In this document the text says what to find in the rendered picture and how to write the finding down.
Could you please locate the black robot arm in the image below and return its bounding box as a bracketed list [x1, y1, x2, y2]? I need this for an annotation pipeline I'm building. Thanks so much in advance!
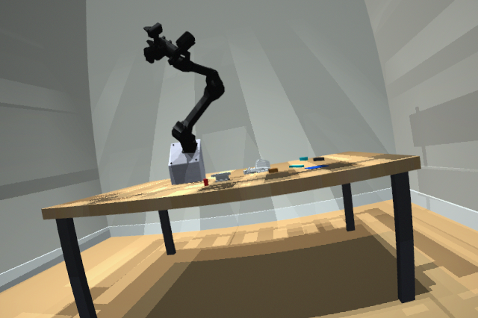
[144, 31, 225, 153]

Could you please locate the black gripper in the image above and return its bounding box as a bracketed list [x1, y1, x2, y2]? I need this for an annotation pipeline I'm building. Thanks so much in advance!
[143, 22, 172, 60]

